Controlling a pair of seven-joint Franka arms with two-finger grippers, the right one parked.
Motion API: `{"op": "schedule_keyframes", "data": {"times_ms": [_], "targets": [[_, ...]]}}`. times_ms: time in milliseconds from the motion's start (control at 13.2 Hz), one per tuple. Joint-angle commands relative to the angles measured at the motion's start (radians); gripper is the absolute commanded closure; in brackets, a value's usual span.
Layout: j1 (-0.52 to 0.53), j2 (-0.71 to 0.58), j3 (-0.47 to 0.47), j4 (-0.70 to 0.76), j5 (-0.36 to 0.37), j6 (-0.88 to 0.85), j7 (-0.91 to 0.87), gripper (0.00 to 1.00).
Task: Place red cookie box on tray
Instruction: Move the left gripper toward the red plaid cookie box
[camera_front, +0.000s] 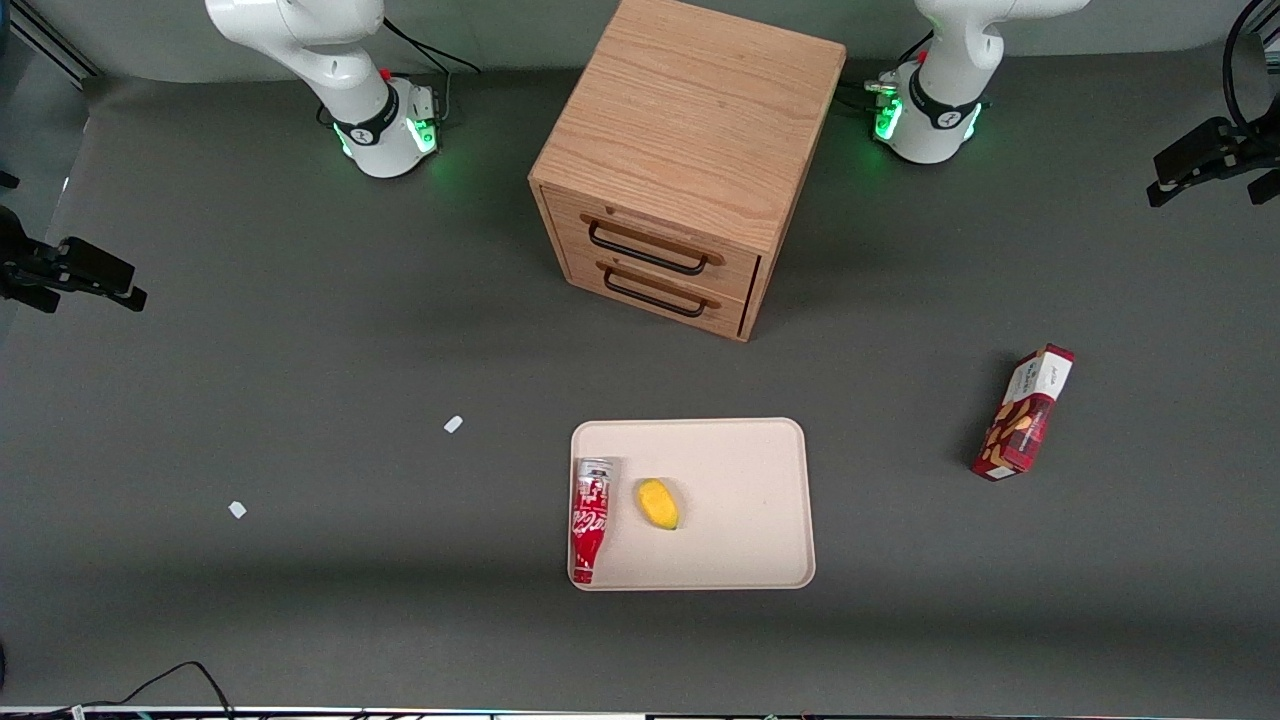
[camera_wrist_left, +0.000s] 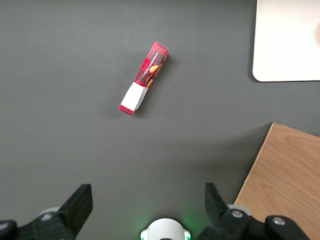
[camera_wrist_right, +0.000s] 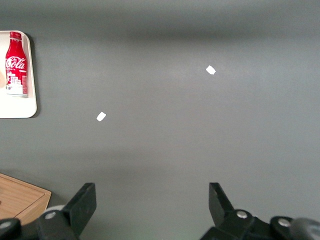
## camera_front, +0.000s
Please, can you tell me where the beige plastic tray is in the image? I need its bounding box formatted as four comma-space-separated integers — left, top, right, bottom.
568, 417, 817, 592

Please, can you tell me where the red cookie box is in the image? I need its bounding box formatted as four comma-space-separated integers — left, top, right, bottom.
970, 344, 1076, 483

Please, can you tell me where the wooden drawer front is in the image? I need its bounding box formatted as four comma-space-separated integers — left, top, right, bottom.
540, 184, 763, 304
563, 247, 751, 338

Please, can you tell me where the yellow mango toy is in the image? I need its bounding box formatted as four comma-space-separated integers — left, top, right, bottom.
636, 478, 681, 532

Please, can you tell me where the red cola bottle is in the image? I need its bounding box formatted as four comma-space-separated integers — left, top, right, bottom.
570, 457, 614, 585

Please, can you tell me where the wooden drawer cabinet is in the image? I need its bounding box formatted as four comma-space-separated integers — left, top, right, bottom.
528, 0, 848, 344

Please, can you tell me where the black drawer handle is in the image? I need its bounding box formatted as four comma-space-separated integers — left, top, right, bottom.
602, 265, 709, 319
587, 220, 712, 277

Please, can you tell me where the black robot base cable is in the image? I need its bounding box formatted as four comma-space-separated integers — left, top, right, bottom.
382, 16, 482, 77

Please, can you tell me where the thin black floor cable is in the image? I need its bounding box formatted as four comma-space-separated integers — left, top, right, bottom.
78, 661, 237, 717

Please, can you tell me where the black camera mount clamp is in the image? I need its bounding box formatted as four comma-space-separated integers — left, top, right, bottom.
1146, 117, 1280, 209
0, 205, 149, 314

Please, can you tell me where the thick black hanging cable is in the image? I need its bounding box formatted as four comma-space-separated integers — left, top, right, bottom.
1222, 0, 1280, 136

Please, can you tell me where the aluminium frame rail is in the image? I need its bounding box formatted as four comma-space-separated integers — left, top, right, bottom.
0, 0, 102, 87

